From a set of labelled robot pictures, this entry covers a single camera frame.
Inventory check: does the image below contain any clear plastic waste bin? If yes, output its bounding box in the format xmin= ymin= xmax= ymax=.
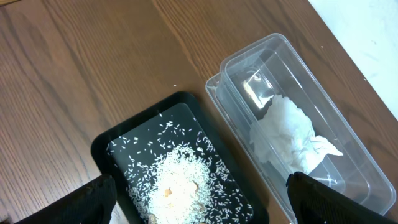
xmin=206 ymin=33 xmax=396 ymax=222

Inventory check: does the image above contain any pile of rice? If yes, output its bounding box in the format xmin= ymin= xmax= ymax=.
xmin=147 ymin=146 xmax=211 ymax=223

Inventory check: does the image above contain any black tray with rice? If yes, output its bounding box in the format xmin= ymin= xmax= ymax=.
xmin=91 ymin=91 xmax=269 ymax=223

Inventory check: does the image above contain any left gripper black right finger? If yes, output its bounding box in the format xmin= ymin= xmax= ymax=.
xmin=286 ymin=172 xmax=395 ymax=224

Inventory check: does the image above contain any white paper napkin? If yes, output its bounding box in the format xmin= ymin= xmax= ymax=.
xmin=249 ymin=95 xmax=343 ymax=175

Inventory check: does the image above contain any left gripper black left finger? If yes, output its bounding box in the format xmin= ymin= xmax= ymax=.
xmin=19 ymin=174 xmax=117 ymax=224

